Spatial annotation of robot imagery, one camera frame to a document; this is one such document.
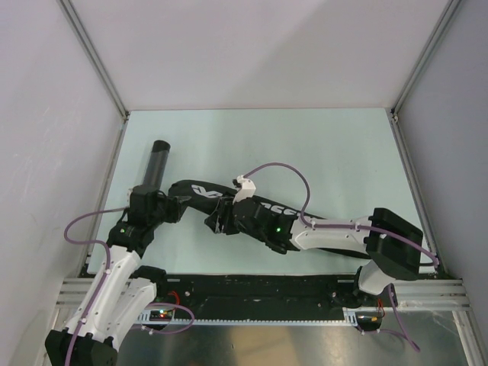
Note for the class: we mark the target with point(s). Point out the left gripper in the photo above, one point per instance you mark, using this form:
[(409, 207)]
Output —
[(174, 203)]

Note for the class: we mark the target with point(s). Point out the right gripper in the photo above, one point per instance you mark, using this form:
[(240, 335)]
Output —
[(223, 216)]

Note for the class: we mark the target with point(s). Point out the black shuttlecock tube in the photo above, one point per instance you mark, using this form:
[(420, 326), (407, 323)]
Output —
[(155, 167)]

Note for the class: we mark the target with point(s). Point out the black racket bag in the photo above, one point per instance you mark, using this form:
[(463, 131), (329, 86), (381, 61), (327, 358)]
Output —
[(206, 194)]

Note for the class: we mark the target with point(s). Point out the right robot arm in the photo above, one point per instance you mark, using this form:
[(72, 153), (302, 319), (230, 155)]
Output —
[(389, 244)]

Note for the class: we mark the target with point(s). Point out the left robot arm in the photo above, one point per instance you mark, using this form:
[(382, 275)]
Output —
[(122, 288)]

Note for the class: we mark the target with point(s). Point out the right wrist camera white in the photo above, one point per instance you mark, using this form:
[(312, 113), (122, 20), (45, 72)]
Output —
[(245, 188)]

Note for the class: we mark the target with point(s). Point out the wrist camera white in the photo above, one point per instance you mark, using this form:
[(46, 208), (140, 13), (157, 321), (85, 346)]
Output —
[(245, 188), (129, 192)]

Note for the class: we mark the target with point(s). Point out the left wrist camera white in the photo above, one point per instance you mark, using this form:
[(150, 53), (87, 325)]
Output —
[(129, 192)]

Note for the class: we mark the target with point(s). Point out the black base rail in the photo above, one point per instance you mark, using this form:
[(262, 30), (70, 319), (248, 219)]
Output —
[(267, 297)]

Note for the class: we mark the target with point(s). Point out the grey cable duct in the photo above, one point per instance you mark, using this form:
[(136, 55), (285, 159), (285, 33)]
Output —
[(347, 317)]

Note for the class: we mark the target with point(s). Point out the left aluminium frame post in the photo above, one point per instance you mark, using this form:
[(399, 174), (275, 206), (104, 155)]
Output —
[(75, 22)]

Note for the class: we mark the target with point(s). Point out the aluminium frame post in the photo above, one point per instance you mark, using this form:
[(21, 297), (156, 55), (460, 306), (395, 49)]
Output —
[(433, 42), (75, 22)]

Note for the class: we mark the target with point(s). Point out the right aluminium frame post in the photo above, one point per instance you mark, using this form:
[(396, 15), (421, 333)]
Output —
[(433, 42)]

